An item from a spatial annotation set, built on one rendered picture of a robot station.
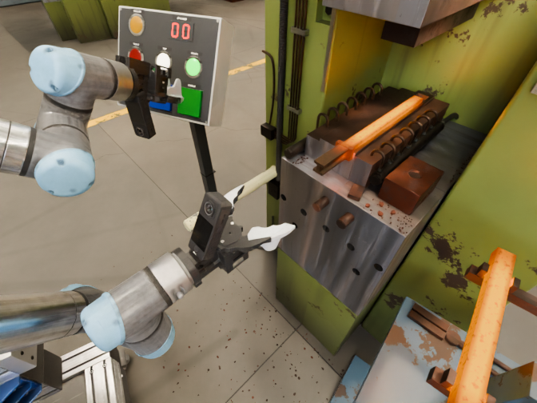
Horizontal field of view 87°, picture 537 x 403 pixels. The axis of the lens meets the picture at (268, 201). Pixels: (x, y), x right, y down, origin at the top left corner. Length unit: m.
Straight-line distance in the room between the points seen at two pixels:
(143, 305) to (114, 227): 1.57
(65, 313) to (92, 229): 1.55
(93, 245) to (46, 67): 1.51
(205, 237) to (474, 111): 0.90
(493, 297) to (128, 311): 0.56
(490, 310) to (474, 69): 0.71
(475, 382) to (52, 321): 0.59
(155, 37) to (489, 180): 0.93
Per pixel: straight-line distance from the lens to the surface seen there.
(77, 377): 1.41
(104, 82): 0.62
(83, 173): 0.51
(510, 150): 0.74
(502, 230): 0.84
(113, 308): 0.48
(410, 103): 0.95
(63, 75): 0.58
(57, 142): 0.53
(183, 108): 0.90
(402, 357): 0.78
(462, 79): 1.08
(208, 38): 0.89
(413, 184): 0.70
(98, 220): 2.12
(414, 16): 0.58
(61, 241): 2.12
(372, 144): 0.76
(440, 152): 0.96
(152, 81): 0.73
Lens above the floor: 1.41
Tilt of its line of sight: 47 degrees down
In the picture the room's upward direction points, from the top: straight up
